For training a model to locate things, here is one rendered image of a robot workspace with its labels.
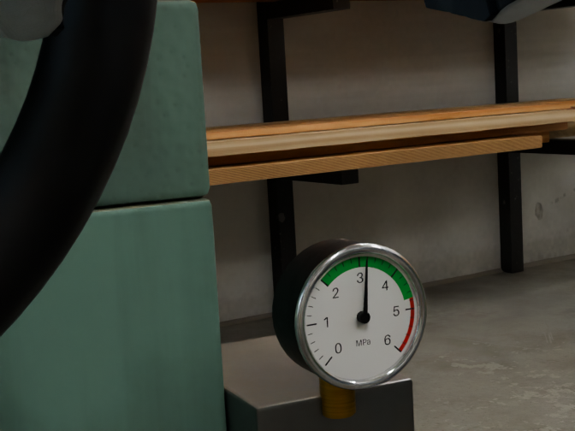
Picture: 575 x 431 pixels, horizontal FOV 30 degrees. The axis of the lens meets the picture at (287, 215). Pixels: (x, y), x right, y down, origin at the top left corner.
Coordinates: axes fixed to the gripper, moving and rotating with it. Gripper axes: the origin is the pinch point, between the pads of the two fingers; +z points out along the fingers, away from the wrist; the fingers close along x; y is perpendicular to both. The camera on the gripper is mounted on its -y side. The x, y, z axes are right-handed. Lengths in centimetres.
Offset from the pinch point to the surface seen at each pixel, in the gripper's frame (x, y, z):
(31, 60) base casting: -3.7, 11.9, 31.0
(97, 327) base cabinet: -5.6, 0.9, 35.0
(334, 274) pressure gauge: -14.3, 0.8, 28.4
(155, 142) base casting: -8.9, 8.3, 32.3
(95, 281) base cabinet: -5.7, 2.8, 34.3
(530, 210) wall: -245, 57, 319
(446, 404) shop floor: -124, -7, 207
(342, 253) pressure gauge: -14.6, 1.5, 27.9
